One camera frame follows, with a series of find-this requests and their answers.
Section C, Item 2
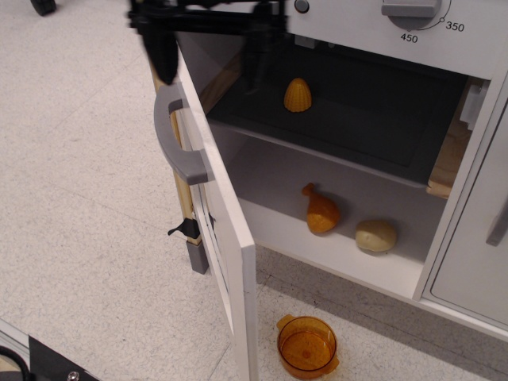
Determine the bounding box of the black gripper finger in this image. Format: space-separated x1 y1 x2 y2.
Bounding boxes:
243 33 276 92
143 29 179 84

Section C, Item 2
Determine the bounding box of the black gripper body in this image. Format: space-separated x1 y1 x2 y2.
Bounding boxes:
127 1 287 37

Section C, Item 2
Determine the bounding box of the white oven door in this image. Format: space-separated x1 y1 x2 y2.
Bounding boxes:
151 46 259 380

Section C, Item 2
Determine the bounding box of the dark grey oven tray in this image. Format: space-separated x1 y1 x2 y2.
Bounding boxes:
209 39 467 185

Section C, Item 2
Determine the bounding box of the grey round button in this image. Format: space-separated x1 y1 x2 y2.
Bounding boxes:
294 0 310 13

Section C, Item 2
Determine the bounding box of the yellow toy corn piece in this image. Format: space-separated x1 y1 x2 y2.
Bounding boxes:
283 78 312 113

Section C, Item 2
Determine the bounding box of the black caster wheel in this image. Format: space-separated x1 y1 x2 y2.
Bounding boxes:
30 0 56 17

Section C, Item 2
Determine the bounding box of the grey temperature knob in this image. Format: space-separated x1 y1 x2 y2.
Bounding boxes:
381 0 441 19

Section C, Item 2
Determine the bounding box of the white toy kitchen cabinet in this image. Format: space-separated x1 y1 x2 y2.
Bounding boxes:
135 0 508 342

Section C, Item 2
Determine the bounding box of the orange toy chicken drumstick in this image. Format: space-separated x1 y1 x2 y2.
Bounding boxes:
302 183 341 234

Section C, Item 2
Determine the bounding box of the black tape on leg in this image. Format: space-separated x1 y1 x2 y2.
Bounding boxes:
167 218 200 239

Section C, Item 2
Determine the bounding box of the beige toy potato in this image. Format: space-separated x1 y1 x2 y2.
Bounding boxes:
355 220 398 252

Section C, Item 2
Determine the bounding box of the grey cabinet foot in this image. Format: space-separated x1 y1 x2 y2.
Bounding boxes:
187 242 209 275

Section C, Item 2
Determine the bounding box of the orange transparent toy pot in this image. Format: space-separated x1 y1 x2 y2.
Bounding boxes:
277 314 340 380

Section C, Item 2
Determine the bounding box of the white right cabinet door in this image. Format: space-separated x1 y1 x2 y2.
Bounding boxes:
424 89 507 330

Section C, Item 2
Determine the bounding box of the black mounting plate with screw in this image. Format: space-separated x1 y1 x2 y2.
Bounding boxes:
29 336 99 381

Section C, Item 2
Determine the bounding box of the grey oven door handle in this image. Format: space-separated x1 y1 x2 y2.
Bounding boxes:
154 83 214 186

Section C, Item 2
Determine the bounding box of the grey right door handle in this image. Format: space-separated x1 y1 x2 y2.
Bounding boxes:
486 201 508 247

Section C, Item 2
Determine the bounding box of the aluminium frame rail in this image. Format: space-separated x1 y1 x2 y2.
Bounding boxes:
0 319 30 373

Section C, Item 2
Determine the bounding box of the black cable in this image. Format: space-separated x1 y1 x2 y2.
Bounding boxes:
0 344 40 381

